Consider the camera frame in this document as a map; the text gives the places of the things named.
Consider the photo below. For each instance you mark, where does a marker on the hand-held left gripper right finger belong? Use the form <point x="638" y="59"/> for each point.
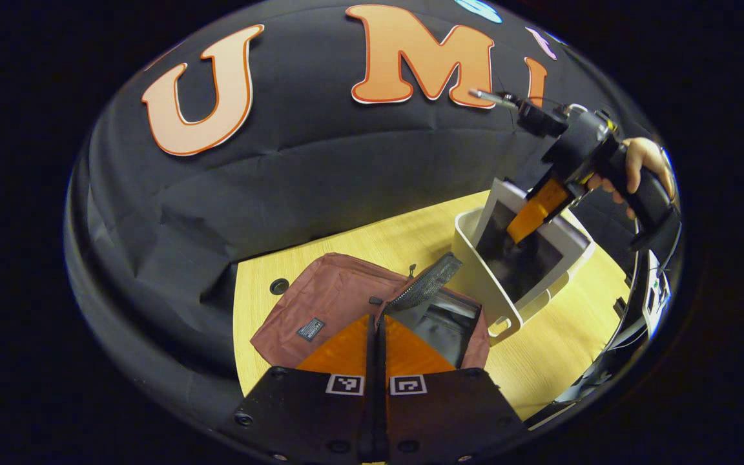
<point x="449" y="413"/>

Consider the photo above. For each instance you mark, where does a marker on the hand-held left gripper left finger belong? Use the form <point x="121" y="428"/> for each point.
<point x="307" y="413"/>

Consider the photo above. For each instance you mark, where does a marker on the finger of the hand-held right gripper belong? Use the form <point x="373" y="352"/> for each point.
<point x="537" y="210"/>

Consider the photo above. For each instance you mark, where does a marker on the black and white book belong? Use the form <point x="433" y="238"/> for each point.
<point x="514" y="265"/>

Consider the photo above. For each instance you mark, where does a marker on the white bookshelf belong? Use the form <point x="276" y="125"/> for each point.
<point x="475" y="278"/>

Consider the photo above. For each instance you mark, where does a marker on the maroon schoolbag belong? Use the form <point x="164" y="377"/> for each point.
<point x="333" y="297"/>

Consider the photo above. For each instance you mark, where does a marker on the small black block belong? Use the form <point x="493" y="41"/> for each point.
<point x="619" y="307"/>

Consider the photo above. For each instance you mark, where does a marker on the white electronic device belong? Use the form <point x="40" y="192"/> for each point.
<point x="655" y="294"/>

